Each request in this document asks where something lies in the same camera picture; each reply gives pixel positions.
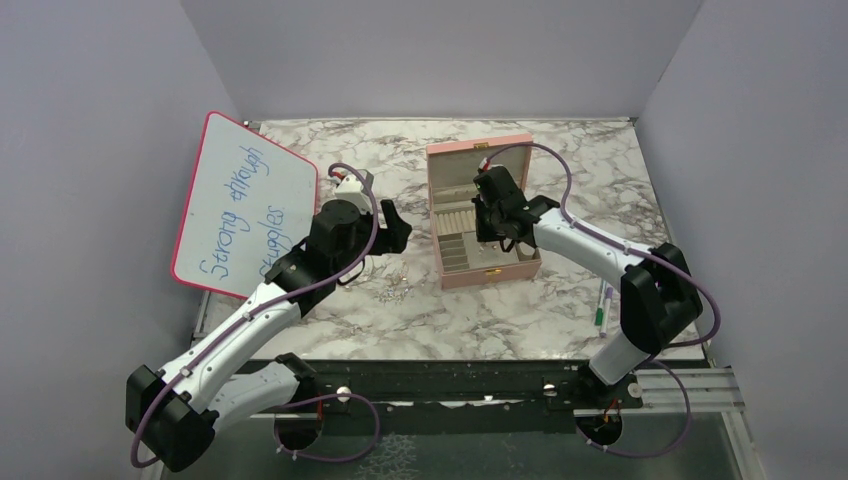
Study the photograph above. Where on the green marker pen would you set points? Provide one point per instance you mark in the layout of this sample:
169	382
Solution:
600	309

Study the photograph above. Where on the pink jewelry box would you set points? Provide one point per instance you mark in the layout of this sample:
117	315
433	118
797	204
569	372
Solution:
450	170

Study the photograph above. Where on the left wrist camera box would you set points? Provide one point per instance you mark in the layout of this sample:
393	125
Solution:
349	188

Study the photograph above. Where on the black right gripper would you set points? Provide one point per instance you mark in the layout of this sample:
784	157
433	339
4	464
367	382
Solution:
483	233

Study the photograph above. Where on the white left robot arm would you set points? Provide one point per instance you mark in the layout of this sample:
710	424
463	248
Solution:
176	411

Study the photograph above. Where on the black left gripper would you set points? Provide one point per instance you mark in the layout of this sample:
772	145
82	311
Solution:
394	236

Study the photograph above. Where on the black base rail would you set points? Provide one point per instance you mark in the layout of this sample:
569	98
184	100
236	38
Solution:
433	397

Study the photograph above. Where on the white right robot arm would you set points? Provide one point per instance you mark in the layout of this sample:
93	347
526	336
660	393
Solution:
657	298

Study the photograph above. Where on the pink-framed whiteboard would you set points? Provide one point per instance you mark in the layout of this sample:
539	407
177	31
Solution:
249	202

